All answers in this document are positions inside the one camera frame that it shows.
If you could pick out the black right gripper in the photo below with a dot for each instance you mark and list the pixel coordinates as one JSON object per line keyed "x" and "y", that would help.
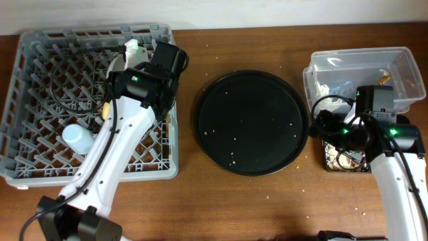
{"x": 332, "y": 118}

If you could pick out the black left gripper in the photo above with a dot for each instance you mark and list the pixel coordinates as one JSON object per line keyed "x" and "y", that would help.
{"x": 120, "y": 73}

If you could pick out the light blue cup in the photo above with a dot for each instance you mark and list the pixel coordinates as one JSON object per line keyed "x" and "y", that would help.
{"x": 79, "y": 139}

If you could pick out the white round plate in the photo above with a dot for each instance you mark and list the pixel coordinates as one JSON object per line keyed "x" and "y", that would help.
{"x": 118, "y": 64}

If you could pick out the yellow bowl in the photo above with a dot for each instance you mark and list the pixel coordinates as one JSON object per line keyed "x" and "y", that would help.
{"x": 105, "y": 110}

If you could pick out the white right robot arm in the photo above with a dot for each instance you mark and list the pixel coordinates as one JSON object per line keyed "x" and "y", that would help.
{"x": 395, "y": 155}

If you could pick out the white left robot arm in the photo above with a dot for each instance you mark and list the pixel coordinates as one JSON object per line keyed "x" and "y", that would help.
{"x": 140, "y": 92}

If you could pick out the black rectangular waste bin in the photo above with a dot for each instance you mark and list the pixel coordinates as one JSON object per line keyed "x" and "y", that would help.
{"x": 352, "y": 146}

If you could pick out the clear plastic waste bin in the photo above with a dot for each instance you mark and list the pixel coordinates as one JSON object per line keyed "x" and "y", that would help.
{"x": 345, "y": 70}

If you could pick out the grey dishwasher rack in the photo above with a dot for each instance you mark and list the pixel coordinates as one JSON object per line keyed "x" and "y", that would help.
{"x": 58, "y": 80}

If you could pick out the peanut shell food scraps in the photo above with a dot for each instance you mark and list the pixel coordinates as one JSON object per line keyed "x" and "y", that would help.
{"x": 337, "y": 160}

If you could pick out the crumpled white tissue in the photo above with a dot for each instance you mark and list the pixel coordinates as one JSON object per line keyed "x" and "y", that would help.
{"x": 323, "y": 90}

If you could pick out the brown snack wrapper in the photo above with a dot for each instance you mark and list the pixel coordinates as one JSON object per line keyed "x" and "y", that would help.
{"x": 384, "y": 79}

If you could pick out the round black tray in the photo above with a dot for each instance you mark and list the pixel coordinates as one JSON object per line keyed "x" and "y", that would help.
{"x": 251, "y": 123}

